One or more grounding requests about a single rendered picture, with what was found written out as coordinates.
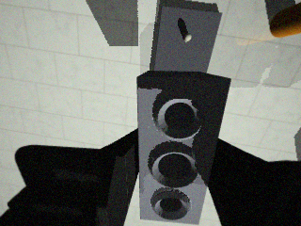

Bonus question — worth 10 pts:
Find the brown cylinder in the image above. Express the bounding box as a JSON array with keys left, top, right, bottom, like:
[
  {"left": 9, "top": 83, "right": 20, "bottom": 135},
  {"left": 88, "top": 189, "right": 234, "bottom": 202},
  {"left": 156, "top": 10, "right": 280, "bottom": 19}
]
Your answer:
[{"left": 270, "top": 3, "right": 301, "bottom": 38}]

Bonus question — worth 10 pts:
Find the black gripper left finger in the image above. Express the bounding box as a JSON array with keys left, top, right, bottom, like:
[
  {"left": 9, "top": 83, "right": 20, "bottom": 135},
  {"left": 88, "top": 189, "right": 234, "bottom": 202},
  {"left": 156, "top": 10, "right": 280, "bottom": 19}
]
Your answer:
[{"left": 15, "top": 128, "right": 139, "bottom": 226}]

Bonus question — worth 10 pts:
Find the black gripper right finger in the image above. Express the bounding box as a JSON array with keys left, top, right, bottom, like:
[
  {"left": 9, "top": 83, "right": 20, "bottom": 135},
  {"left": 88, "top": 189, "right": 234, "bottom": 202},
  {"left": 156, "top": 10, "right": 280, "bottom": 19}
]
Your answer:
[{"left": 208, "top": 138, "right": 301, "bottom": 226}]

